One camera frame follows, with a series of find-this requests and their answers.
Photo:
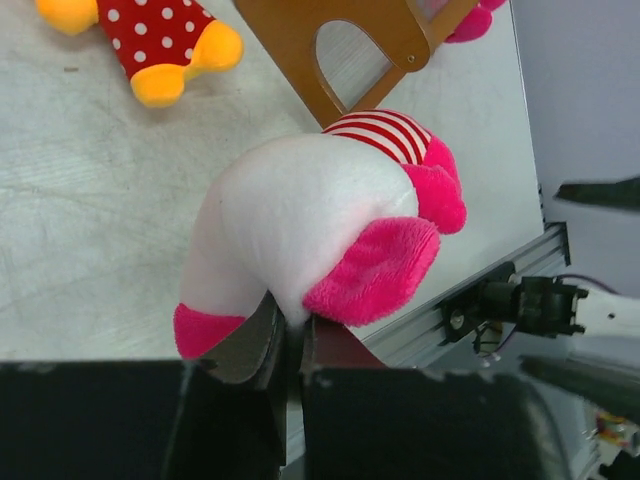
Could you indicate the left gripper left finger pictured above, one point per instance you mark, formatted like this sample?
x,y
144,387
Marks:
x,y
249,369

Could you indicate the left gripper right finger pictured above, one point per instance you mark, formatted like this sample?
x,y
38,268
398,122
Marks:
x,y
330,345

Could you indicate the white pink plush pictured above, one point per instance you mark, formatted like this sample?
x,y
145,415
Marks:
x,y
477,23
344,223

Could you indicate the yellow fox plush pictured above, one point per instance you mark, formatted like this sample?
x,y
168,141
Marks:
x,y
160,44

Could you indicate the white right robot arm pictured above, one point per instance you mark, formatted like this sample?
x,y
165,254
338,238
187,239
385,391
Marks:
x,y
600,307

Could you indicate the wooden toy shelf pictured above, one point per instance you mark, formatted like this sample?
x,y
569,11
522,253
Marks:
x,y
344,56

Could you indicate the aluminium table edge rail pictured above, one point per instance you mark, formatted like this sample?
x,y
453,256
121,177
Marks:
x,y
413,339

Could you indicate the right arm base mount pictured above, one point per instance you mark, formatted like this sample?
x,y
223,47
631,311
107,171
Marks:
x,y
486,297

